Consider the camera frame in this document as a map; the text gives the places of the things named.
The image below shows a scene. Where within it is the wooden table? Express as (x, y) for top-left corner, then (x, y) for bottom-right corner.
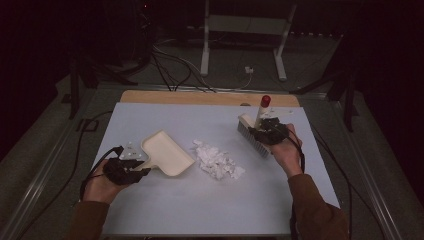
(119, 89), (300, 108)

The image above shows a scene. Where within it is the white cable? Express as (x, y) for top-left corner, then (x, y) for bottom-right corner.
(213, 71), (253, 93)

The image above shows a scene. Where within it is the long thin black cable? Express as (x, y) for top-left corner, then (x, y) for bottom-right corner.
(311, 123), (354, 240)
(16, 110), (114, 240)

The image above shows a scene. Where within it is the person's left hand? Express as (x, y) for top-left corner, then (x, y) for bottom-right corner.
(82, 160), (131, 205)

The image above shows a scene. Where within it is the pale blue table mat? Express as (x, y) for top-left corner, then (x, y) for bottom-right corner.
(94, 102), (341, 237)

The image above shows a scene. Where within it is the black metal stand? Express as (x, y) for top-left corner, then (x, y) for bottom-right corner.
(68, 56), (139, 120)
(289, 68), (360, 133)

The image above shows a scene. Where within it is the bundle of black cables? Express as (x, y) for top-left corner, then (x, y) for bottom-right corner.
(151, 43), (216, 93)

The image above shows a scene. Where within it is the white metal stand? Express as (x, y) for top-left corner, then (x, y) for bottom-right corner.
(199, 0), (298, 82)

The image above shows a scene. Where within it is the grey metal rail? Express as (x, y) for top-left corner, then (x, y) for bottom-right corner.
(328, 98), (405, 240)
(0, 88), (101, 240)

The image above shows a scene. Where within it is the left hand-held gripper cable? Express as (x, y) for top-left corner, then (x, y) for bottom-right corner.
(79, 145), (124, 202)

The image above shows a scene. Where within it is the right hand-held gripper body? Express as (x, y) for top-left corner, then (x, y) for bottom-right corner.
(258, 107), (294, 146)

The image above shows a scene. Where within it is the black rectangular bracket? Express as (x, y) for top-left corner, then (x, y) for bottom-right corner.
(76, 118), (100, 132)

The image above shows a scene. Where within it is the pile of white paper scraps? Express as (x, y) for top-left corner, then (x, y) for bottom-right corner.
(191, 139), (246, 181)

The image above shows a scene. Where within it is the cream plastic dustpan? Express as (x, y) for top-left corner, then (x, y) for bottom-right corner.
(135, 129), (196, 177)

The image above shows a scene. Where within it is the person's right hand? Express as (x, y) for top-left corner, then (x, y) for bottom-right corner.
(266, 123), (304, 178)

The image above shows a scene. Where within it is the hand-held gripper cable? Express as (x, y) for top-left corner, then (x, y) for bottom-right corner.
(283, 127), (306, 240)
(79, 145), (124, 202)

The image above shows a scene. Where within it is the right hand-held gripper cable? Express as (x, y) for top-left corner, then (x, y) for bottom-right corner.
(283, 127), (306, 240)

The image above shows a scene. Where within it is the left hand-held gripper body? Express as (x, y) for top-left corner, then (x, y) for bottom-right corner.
(102, 141), (146, 186)

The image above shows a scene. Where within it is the cream brush with red cap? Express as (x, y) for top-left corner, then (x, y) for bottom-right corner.
(237, 94), (273, 158)

